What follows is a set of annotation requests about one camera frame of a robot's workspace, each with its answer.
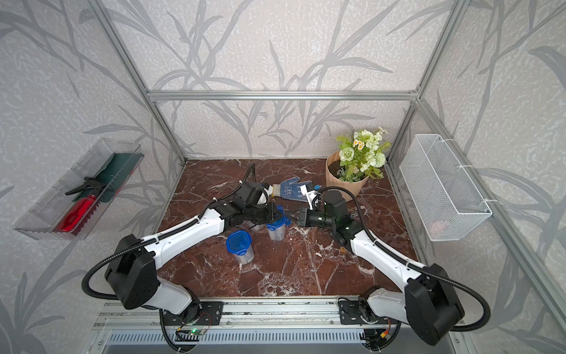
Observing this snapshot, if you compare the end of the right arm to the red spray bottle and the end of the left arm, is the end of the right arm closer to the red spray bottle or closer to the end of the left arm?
the end of the left arm

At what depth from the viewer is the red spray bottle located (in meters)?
0.57

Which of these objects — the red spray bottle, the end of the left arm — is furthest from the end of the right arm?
the red spray bottle
